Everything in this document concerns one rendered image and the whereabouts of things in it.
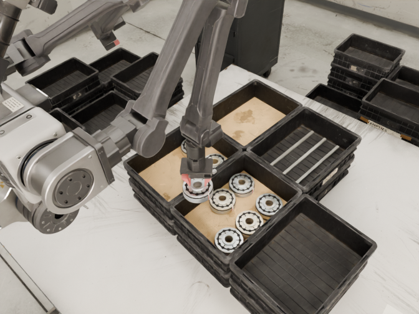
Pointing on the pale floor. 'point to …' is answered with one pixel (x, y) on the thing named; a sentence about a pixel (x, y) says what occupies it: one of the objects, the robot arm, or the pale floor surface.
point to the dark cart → (253, 38)
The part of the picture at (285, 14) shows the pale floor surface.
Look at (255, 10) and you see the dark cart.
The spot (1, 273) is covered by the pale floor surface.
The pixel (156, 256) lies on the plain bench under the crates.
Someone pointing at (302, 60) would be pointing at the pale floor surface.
